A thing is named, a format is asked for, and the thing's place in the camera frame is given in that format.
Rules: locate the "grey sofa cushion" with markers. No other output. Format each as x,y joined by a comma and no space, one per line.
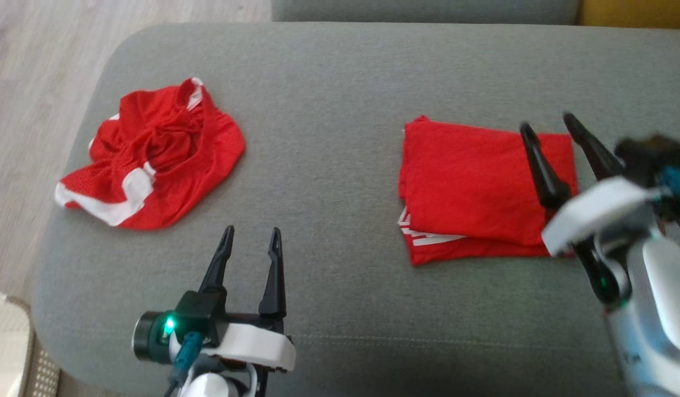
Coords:
329,193

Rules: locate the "red mesh shorts white trim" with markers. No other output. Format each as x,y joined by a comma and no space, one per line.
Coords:
169,160

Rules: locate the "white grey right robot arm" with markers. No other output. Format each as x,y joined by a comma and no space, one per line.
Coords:
654,320

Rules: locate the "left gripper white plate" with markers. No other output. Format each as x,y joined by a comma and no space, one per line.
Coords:
252,344

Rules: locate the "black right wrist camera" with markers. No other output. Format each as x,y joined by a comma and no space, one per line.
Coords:
648,157

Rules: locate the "large yellow sofa back cushion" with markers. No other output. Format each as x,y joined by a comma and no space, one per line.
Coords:
637,12

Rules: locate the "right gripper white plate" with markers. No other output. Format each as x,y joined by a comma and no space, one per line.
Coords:
593,215

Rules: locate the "blue right camera plug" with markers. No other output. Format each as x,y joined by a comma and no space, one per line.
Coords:
676,182

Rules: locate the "red garment with white print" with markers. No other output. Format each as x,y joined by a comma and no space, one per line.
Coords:
472,182

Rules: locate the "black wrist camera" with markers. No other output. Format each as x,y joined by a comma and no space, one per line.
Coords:
174,328
648,157

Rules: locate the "blue camera plug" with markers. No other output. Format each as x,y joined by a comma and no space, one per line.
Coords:
676,182
187,355

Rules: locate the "blue left camera plug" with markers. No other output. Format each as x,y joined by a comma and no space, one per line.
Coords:
187,355

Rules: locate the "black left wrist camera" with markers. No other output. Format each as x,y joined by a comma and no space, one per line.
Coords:
174,328

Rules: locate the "white woven laundry basket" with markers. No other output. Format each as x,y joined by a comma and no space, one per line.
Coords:
15,342

